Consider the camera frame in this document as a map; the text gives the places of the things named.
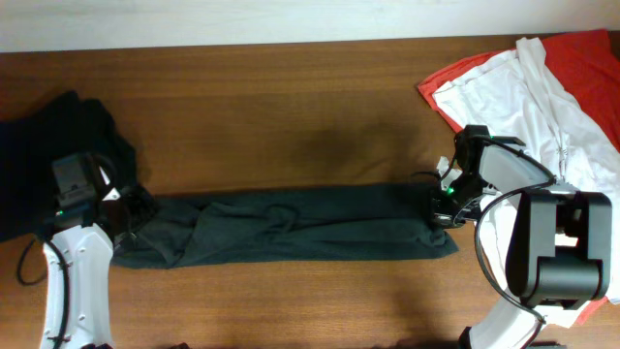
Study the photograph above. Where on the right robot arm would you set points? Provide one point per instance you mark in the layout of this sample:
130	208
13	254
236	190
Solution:
559	255

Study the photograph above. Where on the folded black garment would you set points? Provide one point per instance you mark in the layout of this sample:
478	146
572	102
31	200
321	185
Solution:
29	145

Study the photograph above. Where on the red t-shirt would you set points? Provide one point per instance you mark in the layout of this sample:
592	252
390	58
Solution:
586	68

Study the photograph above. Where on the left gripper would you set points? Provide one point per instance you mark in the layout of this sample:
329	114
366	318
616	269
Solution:
144	203

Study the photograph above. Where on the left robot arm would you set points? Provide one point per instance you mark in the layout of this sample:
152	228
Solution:
93	221

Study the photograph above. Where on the black Nike t-shirt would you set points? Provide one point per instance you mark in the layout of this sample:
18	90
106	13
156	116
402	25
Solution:
379	222

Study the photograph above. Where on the white t-shirt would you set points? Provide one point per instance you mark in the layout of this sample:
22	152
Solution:
557	145

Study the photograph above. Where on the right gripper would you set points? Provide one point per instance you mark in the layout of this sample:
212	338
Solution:
446	217

